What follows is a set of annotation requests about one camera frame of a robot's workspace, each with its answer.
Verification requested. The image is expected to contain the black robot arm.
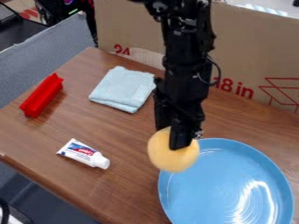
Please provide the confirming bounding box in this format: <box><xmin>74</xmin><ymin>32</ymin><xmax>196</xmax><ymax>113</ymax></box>
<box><xmin>130</xmin><ymin>0</ymin><xmax>220</xmax><ymax>151</ymax></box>

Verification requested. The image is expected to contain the black equipment in background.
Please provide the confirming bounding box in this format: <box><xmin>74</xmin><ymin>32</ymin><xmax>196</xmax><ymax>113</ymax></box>
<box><xmin>34</xmin><ymin>0</ymin><xmax>99</xmax><ymax>45</ymax></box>

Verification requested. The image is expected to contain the white toothpaste tube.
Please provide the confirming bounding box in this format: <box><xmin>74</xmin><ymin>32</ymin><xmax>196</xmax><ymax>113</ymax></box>
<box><xmin>56</xmin><ymin>138</ymin><xmax>110</xmax><ymax>170</ymax></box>

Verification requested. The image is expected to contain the black cable loop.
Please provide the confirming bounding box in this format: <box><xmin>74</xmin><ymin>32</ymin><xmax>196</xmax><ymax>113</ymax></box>
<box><xmin>0</xmin><ymin>199</ymin><xmax>11</xmax><ymax>224</ymax></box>

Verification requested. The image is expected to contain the grey fabric partition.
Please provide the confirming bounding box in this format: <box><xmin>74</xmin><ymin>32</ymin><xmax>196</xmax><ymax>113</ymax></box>
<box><xmin>0</xmin><ymin>13</ymin><xmax>95</xmax><ymax>109</ymax></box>

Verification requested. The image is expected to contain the blue plate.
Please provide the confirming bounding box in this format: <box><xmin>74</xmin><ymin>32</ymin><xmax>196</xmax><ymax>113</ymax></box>
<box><xmin>158</xmin><ymin>138</ymin><xmax>295</xmax><ymax>224</ymax></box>

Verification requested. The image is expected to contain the light blue folded cloth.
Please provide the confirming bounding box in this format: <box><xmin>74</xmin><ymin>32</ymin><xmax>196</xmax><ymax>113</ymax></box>
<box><xmin>88</xmin><ymin>66</ymin><xmax>155</xmax><ymax>114</ymax></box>

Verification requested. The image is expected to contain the cardboard box wall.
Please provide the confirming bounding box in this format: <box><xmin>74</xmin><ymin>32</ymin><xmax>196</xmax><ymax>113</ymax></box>
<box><xmin>95</xmin><ymin>0</ymin><xmax>299</xmax><ymax>115</ymax></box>

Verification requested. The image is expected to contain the yellow ball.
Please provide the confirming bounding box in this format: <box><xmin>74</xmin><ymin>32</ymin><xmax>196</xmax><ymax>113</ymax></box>
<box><xmin>147</xmin><ymin>127</ymin><xmax>200</xmax><ymax>172</ymax></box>

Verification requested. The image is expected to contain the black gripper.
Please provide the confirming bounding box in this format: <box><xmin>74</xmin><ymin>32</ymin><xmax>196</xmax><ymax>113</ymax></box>
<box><xmin>152</xmin><ymin>65</ymin><xmax>222</xmax><ymax>151</ymax></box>

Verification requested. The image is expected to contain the red plastic block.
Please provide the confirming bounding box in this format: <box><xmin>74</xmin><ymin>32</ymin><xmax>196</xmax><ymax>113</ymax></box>
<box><xmin>20</xmin><ymin>73</ymin><xmax>63</xmax><ymax>118</ymax></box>

